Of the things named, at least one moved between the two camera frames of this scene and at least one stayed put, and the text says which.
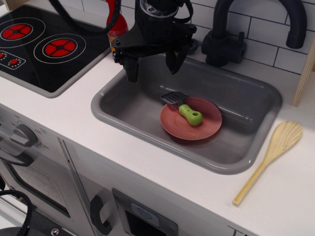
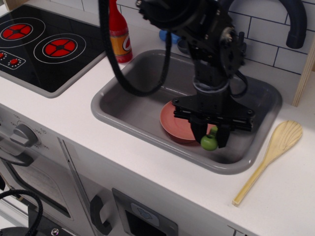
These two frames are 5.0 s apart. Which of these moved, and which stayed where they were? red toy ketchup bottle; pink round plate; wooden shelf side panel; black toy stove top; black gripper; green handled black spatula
Moved: black gripper; green handled black spatula
Stayed: wooden shelf side panel; pink round plate; red toy ketchup bottle; black toy stove top
